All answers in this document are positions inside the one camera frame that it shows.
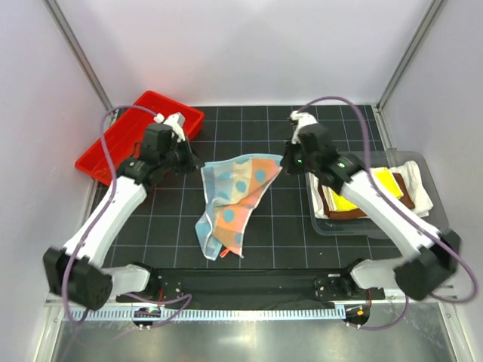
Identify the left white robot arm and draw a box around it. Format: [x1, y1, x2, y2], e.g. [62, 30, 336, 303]
[43, 113, 198, 311]

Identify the yellow patterned towel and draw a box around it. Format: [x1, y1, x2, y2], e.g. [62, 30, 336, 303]
[321, 167, 404, 212]

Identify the red plastic bin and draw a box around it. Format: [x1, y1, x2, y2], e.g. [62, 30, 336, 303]
[75, 90, 205, 186]

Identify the black grid cutting mat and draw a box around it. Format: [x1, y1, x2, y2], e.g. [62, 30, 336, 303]
[103, 106, 399, 269]

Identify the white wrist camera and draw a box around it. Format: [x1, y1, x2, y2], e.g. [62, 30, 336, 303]
[289, 111, 318, 144]
[153, 112, 186, 143]

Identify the white terry towel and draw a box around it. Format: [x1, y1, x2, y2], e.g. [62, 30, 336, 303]
[309, 160, 435, 220]

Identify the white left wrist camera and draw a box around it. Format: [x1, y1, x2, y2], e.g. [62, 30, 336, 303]
[153, 112, 186, 143]

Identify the perforated metal cable rail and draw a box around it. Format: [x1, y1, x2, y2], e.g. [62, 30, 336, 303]
[85, 305, 346, 322]

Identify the clear plastic container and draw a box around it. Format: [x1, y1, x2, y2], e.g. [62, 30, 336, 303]
[305, 148, 449, 239]

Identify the brown towel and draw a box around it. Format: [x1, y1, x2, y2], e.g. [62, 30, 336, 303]
[310, 173, 415, 220]

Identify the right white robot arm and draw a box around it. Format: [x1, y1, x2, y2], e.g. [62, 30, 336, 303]
[281, 119, 460, 301]

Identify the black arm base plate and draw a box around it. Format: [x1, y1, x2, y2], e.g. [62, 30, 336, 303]
[137, 268, 385, 310]

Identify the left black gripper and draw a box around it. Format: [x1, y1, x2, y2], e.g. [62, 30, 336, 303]
[159, 135, 205, 176]

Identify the blue orange patterned towel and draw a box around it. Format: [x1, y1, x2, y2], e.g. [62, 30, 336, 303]
[195, 153, 282, 261]

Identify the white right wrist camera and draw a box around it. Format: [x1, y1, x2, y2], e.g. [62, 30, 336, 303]
[289, 111, 318, 144]

